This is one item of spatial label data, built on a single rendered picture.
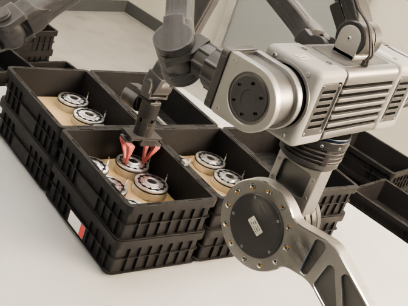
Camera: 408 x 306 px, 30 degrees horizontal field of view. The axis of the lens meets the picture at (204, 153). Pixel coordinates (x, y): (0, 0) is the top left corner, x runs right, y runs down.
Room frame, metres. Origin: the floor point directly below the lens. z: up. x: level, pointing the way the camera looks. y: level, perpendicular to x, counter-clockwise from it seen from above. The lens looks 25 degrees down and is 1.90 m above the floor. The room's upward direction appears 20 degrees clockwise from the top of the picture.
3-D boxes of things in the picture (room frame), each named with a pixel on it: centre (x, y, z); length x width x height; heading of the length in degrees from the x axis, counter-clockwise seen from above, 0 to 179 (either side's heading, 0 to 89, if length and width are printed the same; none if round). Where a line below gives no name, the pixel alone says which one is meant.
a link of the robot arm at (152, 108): (2.03, 0.20, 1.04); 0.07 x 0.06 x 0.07; 55
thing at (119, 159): (2.02, 0.19, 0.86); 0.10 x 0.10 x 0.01
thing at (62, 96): (2.31, 0.47, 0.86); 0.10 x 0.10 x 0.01
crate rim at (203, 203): (1.89, 0.16, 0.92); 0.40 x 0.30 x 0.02; 44
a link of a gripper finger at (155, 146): (2.03, 0.17, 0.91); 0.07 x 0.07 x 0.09; 39
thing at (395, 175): (3.58, -0.80, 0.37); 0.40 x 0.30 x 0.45; 54
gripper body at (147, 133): (2.02, 0.19, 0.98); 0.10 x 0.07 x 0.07; 129
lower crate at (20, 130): (2.18, 0.44, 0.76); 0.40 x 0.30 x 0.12; 44
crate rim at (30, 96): (2.18, 0.44, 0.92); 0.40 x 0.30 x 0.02; 44
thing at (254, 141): (2.31, -0.27, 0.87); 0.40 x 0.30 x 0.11; 44
